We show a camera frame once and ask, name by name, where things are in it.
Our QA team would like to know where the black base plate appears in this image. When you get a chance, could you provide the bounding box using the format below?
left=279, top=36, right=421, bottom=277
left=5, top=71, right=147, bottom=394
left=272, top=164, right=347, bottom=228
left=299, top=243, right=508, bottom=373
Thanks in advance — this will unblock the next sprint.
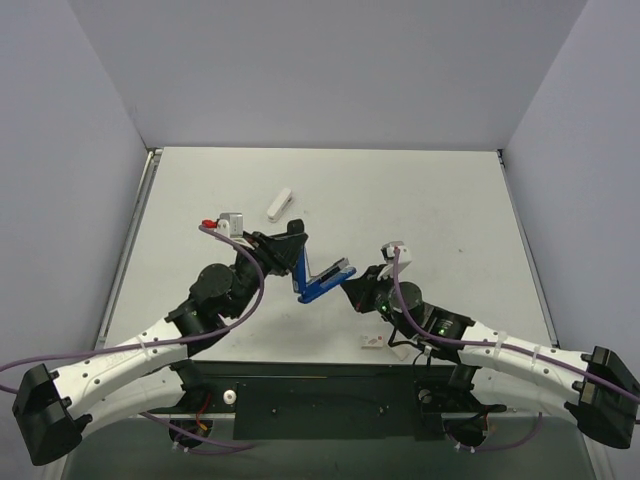
left=156, top=360, right=506, bottom=441

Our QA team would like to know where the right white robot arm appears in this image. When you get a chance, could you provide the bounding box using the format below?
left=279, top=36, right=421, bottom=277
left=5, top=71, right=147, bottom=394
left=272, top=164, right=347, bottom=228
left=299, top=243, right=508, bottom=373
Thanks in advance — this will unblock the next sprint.
left=341, top=266, right=639, bottom=449

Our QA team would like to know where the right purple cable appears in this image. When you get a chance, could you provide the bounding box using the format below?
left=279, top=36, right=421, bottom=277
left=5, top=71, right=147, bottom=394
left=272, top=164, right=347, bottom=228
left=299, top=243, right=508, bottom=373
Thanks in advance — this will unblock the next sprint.
left=392, top=247, right=640, bottom=404

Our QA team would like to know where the blue and black stapler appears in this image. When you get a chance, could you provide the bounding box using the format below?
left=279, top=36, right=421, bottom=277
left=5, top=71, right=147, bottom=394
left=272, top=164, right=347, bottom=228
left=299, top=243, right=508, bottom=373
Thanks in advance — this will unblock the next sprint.
left=292, top=248, right=356, bottom=304

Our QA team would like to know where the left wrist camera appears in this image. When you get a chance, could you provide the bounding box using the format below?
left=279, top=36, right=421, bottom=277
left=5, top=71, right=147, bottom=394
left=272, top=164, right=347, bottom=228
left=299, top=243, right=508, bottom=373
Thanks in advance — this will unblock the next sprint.
left=199, top=212, right=244, bottom=240

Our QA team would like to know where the white stapler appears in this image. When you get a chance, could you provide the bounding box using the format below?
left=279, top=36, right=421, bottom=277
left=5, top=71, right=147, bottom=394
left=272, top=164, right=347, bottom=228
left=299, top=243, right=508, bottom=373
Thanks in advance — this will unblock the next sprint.
left=266, top=188, right=293, bottom=223

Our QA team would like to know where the aluminium frame rail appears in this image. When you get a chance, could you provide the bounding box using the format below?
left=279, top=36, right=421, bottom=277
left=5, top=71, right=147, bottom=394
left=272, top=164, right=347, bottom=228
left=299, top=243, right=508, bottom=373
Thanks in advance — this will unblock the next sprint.
left=95, top=148, right=164, bottom=349

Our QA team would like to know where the small staple box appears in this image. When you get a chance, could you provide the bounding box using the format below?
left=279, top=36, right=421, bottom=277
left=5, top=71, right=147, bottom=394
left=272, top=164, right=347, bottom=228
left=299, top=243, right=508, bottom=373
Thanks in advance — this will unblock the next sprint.
left=359, top=335, right=386, bottom=350

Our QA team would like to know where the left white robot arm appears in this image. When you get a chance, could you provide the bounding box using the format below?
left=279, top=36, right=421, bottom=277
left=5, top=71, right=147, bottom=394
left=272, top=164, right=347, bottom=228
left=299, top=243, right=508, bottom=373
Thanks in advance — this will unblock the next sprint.
left=12, top=216, right=308, bottom=466

